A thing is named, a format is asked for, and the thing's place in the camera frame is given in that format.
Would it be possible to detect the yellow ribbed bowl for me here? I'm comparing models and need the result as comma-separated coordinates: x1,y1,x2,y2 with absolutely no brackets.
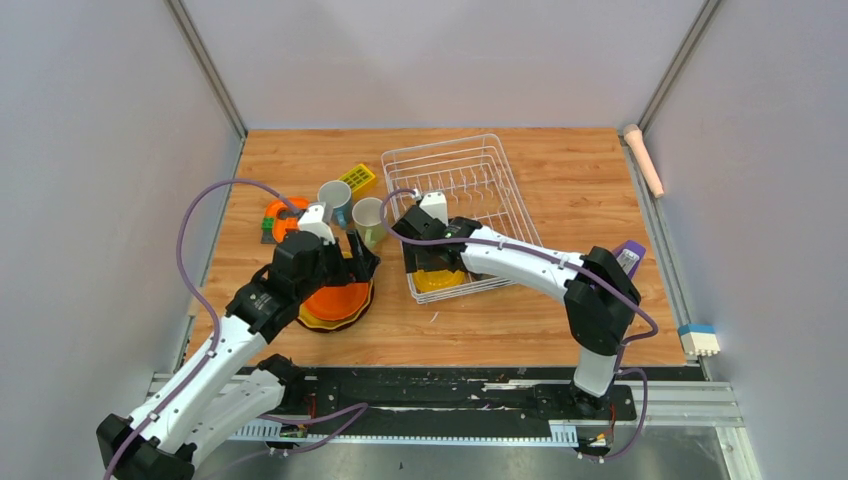
412,270,466,293

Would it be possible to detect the orange plate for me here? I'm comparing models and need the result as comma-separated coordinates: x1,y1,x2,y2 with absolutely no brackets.
300,283,373,323

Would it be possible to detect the light green mug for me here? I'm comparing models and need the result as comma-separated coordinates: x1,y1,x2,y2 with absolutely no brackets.
352,197,388,250

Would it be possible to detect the yellow dotted plate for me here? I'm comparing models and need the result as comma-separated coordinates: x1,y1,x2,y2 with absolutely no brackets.
297,281,374,333

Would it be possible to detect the blue dotted mug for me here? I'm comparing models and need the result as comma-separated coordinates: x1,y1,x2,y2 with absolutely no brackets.
317,180,353,230

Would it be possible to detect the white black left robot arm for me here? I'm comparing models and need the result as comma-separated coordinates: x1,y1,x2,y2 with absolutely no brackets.
96,230,380,479

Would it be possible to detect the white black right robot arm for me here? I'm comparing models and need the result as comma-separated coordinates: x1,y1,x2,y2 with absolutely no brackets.
392,205,641,418

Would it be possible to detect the yellow toy block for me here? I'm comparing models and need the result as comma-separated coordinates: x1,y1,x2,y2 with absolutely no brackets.
339,163,378,201

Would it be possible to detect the white blue toy block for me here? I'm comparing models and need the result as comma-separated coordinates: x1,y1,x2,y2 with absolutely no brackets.
677,324,721,357

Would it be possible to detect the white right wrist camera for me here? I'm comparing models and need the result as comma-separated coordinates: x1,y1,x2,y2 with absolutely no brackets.
416,191,449,225

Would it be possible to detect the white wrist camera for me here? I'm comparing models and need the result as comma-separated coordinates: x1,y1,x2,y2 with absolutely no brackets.
416,191,449,225
297,202,336,245

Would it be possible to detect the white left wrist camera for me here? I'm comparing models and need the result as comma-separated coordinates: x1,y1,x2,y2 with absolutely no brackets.
297,202,336,245

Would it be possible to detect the orange handle toy on pad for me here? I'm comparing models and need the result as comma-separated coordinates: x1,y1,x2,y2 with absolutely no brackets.
260,199,299,244

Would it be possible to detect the white wire dish rack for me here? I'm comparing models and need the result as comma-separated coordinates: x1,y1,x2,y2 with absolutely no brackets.
381,133,545,305

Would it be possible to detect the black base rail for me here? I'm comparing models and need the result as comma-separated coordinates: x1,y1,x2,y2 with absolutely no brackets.
135,366,747,446

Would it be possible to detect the pink cylinder handle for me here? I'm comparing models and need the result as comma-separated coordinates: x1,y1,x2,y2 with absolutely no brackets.
622,124,665,198

